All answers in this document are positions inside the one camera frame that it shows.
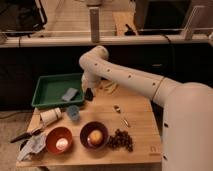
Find black eraser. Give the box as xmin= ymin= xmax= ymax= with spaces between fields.
xmin=85 ymin=88 xmax=94 ymax=101

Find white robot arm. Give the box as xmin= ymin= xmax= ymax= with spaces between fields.
xmin=79 ymin=46 xmax=213 ymax=171

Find green plastic tray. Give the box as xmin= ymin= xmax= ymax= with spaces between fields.
xmin=31 ymin=73 xmax=84 ymax=109

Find grey sponge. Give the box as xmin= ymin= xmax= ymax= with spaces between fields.
xmin=62 ymin=88 xmax=78 ymax=101

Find pale wooden sticks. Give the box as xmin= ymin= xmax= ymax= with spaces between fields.
xmin=100 ymin=82 xmax=118 ymax=94

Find small blue cup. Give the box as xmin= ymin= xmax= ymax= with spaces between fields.
xmin=66 ymin=105 xmax=80 ymax=121

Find metal spoon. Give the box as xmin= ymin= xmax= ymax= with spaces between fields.
xmin=113 ymin=105 xmax=130 ymax=128

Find purple bowl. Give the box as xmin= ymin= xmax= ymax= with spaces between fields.
xmin=80 ymin=121 xmax=109 ymax=150

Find white tape roll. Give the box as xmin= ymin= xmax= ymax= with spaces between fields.
xmin=40 ymin=108 xmax=62 ymax=125

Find wooden board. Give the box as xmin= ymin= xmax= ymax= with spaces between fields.
xmin=16 ymin=86 xmax=162 ymax=167

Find black tool on shelf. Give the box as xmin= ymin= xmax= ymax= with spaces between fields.
xmin=124 ymin=24 xmax=136 ymax=36

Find orange bowl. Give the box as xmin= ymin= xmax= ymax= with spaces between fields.
xmin=46 ymin=127 xmax=73 ymax=155

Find white egg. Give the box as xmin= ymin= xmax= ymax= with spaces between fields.
xmin=56 ymin=138 xmax=68 ymax=150

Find bunch of dark grapes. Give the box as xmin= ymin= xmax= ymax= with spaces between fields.
xmin=107 ymin=129 xmax=133 ymax=152

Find crumpled grey cloth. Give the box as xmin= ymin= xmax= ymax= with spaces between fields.
xmin=17 ymin=134 xmax=46 ymax=161

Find black monitor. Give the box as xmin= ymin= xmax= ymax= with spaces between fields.
xmin=0 ymin=0 xmax=47 ymax=32

